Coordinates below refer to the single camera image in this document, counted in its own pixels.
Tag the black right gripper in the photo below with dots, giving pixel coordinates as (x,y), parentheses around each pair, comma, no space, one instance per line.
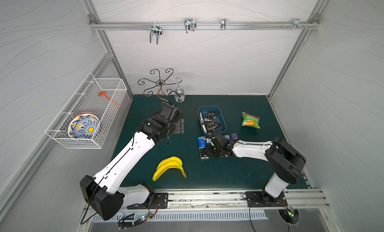
(214,136)

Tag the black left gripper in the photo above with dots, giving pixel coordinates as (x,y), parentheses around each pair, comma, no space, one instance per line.
(171,111)

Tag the red blue tissue pack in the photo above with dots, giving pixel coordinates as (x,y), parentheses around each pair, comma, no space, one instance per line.
(234,137)

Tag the dark blue tissue pack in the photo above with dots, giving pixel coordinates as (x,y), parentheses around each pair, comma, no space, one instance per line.
(202,141)

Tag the black tissue pack top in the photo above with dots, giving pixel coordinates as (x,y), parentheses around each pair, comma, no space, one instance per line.
(213,114)

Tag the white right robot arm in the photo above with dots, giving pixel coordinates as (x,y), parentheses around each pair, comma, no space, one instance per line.
(285,160)

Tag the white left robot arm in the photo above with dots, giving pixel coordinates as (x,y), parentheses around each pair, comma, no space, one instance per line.
(103,192)

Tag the teal storage box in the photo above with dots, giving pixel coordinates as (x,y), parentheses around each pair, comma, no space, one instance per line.
(208,124)

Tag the copper glass rack stand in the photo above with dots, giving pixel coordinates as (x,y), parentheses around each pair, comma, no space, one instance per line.
(160,83)

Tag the green snack bag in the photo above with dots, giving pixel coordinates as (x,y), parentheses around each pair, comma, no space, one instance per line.
(250,120)

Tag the yellow banana bunch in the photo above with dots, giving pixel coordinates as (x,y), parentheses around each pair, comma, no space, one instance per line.
(169,163)

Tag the orange spatula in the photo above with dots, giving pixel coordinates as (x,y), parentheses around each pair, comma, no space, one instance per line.
(104,94)

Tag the blue yellow patterned plate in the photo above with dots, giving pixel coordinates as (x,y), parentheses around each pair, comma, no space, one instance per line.
(83,126)

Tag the metal hook left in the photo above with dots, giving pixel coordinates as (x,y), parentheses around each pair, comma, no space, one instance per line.
(156,31)

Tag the metal hook middle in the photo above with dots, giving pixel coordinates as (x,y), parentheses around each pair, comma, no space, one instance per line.
(190,24)

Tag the metal hook small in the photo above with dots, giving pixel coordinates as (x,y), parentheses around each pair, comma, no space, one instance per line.
(223,24)

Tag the metal hook right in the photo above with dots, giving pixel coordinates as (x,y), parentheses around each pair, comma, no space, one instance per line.
(295,26)

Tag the white wire basket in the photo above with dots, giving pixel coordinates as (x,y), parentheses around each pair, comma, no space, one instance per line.
(86,99)

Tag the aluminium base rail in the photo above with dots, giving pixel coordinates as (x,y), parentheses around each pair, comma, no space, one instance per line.
(240,199)

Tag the aluminium top rail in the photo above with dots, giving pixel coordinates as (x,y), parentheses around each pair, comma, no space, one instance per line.
(201,26)

